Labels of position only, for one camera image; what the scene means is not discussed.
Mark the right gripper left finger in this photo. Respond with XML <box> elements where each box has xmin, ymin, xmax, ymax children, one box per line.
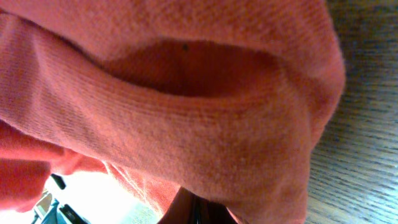
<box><xmin>158</xmin><ymin>187</ymin><xmax>196</xmax><ymax>224</ymax></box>

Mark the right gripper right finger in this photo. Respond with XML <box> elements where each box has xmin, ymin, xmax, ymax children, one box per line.
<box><xmin>198</xmin><ymin>198</ymin><xmax>237</xmax><ymax>224</ymax></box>

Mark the red soccer t-shirt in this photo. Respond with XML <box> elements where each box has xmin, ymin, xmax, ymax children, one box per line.
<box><xmin>1</xmin><ymin>0</ymin><xmax>345</xmax><ymax>223</ymax></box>

